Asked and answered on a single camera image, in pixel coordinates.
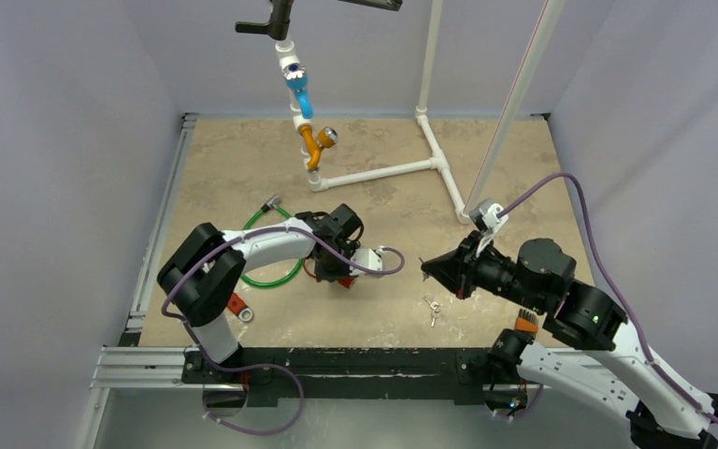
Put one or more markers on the orange hex key set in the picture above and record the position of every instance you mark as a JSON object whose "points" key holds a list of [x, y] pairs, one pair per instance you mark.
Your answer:
{"points": [[527, 322]]}

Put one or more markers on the orange tap valve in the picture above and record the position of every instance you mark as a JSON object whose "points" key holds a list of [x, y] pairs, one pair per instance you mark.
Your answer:
{"points": [[316, 143]]}

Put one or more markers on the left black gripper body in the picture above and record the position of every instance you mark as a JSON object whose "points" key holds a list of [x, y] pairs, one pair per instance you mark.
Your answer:
{"points": [[333, 267]]}

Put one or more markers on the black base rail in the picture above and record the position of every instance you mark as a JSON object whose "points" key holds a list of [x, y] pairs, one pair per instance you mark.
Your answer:
{"points": [[263, 376]]}

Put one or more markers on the red handled adjustable wrench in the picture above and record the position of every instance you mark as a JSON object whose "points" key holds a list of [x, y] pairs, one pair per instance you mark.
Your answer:
{"points": [[239, 308]]}

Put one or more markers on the blue tap valve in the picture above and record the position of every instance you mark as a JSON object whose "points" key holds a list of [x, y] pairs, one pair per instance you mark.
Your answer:
{"points": [[297, 79]]}

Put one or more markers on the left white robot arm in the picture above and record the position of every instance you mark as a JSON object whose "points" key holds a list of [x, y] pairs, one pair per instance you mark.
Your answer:
{"points": [[202, 274]]}

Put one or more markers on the green cable lock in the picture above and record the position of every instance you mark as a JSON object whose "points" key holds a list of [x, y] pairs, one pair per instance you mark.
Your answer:
{"points": [[273, 203]]}

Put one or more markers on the red cable lock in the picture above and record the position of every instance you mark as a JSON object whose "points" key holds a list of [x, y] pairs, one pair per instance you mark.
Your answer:
{"points": [[346, 282]]}

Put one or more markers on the small silver key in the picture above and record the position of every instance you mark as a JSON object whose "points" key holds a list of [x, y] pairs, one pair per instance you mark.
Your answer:
{"points": [[425, 275]]}

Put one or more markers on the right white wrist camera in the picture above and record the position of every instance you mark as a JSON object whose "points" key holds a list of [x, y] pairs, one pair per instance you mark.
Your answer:
{"points": [[487, 216]]}

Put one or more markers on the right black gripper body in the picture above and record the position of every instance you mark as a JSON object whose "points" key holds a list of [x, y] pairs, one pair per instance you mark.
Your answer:
{"points": [[466, 267]]}

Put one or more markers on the silver key bunch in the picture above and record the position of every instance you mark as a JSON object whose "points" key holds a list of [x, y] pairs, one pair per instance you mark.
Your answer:
{"points": [[434, 307]]}

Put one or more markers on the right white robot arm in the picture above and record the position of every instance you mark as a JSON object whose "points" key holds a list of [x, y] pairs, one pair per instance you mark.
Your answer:
{"points": [[637, 388]]}

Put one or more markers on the black crank handle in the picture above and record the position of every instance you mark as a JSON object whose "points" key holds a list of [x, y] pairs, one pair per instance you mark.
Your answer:
{"points": [[278, 23]]}

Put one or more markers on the white pole with red stripe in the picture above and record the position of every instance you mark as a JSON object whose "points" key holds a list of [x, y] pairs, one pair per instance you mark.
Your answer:
{"points": [[536, 46]]}

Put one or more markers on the white PVC pipe frame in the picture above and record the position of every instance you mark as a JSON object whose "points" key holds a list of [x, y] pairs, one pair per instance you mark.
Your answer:
{"points": [[437, 161]]}

